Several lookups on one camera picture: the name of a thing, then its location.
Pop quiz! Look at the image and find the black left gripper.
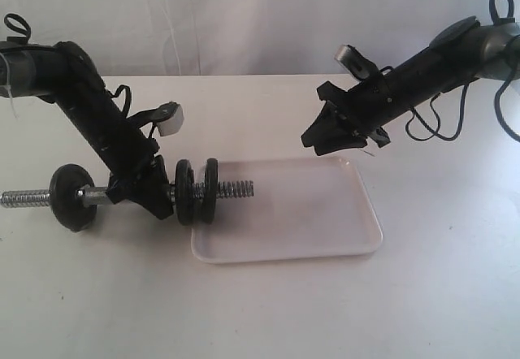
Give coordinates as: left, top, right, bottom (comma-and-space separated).
106, 147, 174, 220

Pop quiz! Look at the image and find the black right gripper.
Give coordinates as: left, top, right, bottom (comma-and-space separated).
301, 73, 390, 156

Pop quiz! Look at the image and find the black plate bar end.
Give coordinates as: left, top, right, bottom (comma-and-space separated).
174, 159, 195, 226

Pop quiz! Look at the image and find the chrome threaded dumbbell bar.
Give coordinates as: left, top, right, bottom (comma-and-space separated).
0, 179, 257, 210

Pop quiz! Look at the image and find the black weight plate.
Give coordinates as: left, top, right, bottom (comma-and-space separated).
200, 158, 219, 224

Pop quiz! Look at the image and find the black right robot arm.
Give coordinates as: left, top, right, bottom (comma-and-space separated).
301, 16, 519, 155

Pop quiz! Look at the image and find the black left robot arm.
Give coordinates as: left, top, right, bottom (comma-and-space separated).
1, 38, 184, 219

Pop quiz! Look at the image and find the white rectangular plastic tray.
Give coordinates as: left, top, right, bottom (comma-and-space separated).
191, 156, 383, 264

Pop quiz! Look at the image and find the white backdrop curtain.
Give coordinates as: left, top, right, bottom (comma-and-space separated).
0, 0, 520, 78

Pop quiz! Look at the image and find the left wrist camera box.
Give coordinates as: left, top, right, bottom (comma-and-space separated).
155, 102, 184, 136

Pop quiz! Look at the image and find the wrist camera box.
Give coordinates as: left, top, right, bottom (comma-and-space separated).
155, 102, 184, 136
334, 45, 380, 81

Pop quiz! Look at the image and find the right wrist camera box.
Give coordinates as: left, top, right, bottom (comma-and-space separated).
334, 45, 380, 81

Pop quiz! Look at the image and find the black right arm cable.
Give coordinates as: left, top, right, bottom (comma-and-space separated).
405, 0, 520, 143

